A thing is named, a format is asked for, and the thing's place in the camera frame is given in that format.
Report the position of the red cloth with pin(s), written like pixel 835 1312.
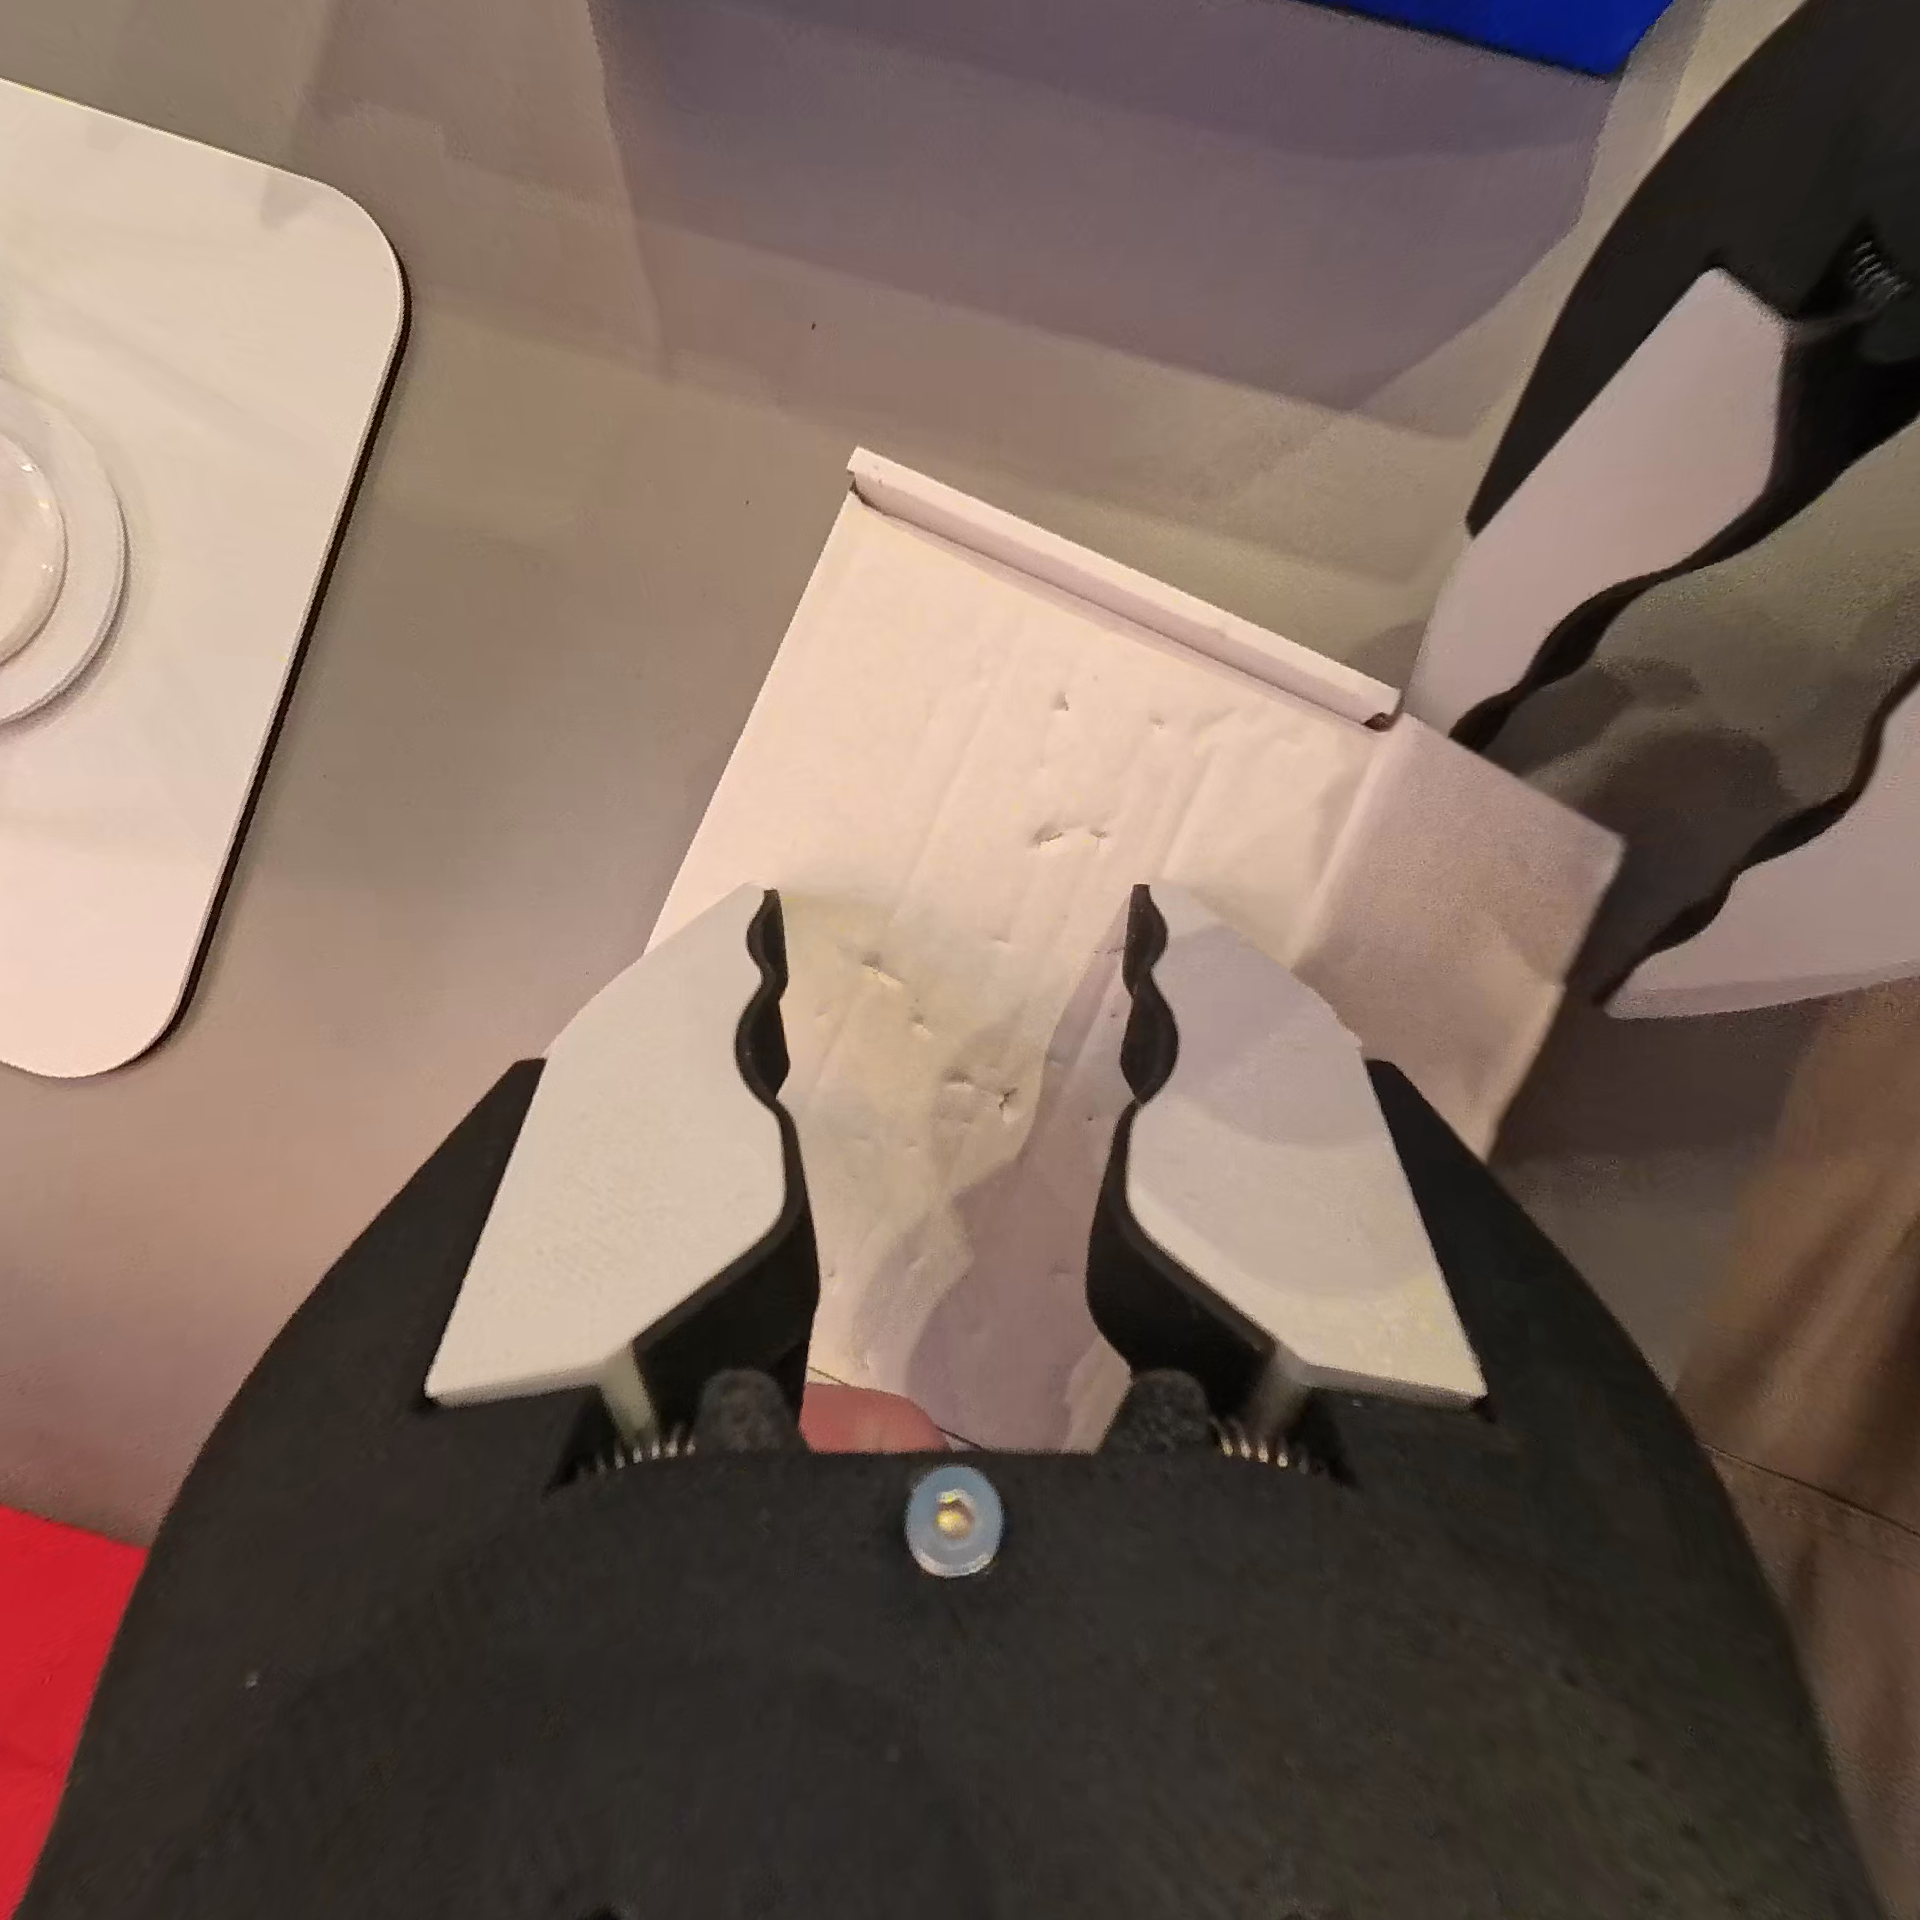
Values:
pixel 52 1650

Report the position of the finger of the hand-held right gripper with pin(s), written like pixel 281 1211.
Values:
pixel 1798 925
pixel 1617 494

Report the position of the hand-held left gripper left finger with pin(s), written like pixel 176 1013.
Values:
pixel 632 1187

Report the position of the white cardboard box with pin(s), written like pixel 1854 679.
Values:
pixel 959 781

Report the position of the white monitor stand base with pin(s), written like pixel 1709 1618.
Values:
pixel 225 632

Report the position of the person's beige trousers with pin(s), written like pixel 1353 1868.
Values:
pixel 1816 1348

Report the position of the blue cube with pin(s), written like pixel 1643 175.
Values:
pixel 1478 28

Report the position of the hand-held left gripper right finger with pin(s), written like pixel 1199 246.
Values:
pixel 1284 1201

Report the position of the round clear stand disc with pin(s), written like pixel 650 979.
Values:
pixel 45 557

